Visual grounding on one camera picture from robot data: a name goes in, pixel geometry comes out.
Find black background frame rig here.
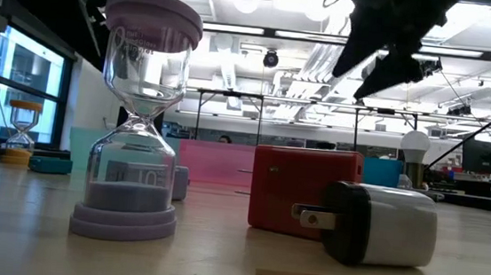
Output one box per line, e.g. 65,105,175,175
191,87,421,161

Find purple hourglass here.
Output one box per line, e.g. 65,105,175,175
67,0,207,248

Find red wall charger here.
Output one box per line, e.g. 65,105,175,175
246,143,367,246

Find light blue cube charger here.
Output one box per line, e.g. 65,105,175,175
103,158,191,203

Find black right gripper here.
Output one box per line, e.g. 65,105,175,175
329,0,457,108

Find silver ventilation duct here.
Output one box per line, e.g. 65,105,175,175
312,0,463,92

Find round black ceiling camera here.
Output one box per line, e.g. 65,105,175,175
262,49,281,69

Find black computer monitor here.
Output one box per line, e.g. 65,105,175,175
460,137,491,176

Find black ceiling track lights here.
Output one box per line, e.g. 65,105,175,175
410,56,444,87

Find orange capped hourglass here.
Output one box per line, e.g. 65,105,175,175
0,98,44,169

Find white and black charger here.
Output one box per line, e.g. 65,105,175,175
287,177,442,274

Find pink plastic bin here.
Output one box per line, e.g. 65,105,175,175
176,138,257,189

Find teal plastic bin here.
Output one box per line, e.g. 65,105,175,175
360,156,405,190

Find teal digital timer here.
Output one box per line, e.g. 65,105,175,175
27,155,74,177

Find white light bulb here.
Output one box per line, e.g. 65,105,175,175
395,129,433,191

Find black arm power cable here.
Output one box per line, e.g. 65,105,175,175
424,83,491,177

